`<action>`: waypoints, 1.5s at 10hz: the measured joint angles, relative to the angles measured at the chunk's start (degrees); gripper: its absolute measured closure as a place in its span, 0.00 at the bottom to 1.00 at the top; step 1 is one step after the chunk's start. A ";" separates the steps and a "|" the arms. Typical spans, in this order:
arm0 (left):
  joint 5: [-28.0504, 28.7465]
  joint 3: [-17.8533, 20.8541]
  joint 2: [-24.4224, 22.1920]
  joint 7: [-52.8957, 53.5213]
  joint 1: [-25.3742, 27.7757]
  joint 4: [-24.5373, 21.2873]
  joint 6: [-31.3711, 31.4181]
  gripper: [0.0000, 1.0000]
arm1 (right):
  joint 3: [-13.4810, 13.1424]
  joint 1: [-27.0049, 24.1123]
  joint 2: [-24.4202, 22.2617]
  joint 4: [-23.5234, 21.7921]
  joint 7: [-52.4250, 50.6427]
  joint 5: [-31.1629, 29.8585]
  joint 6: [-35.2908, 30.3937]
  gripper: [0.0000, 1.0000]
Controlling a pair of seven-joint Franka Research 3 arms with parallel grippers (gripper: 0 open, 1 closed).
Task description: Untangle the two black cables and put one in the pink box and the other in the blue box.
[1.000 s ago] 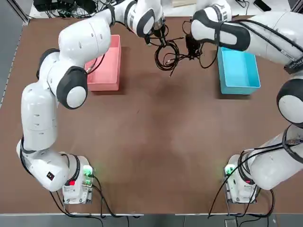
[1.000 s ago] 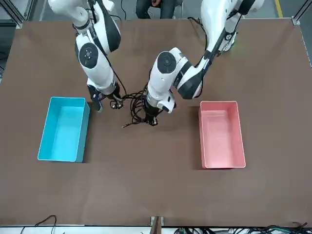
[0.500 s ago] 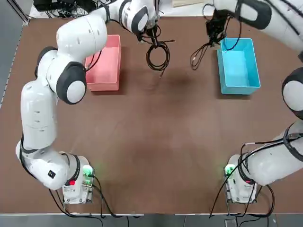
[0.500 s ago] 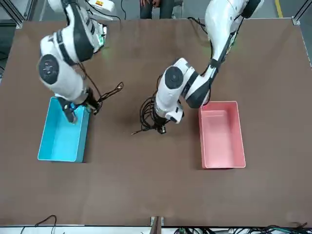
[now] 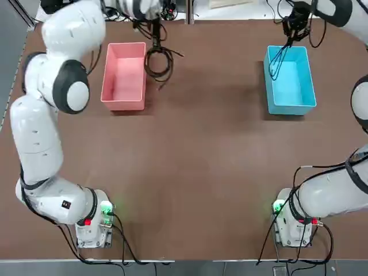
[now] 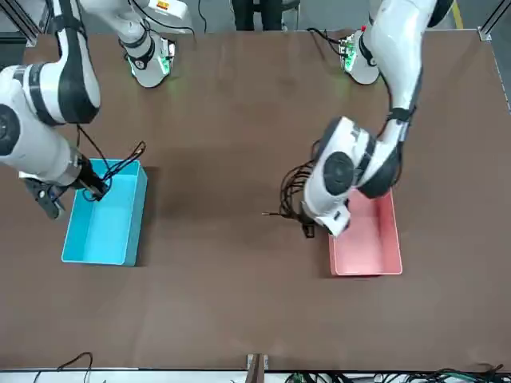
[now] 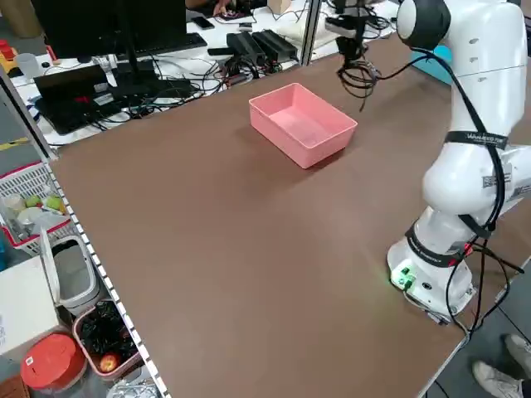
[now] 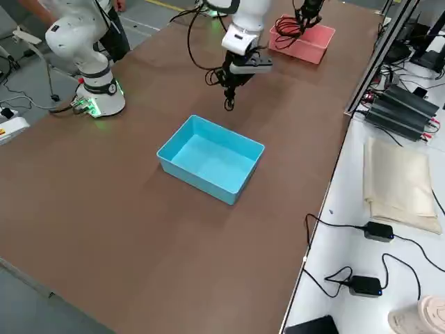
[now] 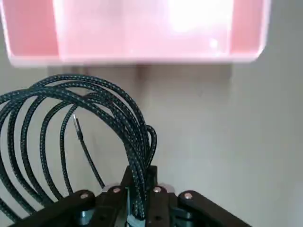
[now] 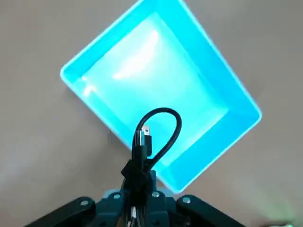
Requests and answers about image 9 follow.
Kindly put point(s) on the pink plastic box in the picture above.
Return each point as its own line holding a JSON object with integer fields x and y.
{"x": 142, "y": 30}

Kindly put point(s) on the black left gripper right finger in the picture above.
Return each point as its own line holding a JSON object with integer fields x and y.
{"x": 165, "y": 208}

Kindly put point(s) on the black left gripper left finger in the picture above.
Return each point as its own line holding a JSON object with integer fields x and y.
{"x": 106, "y": 208}

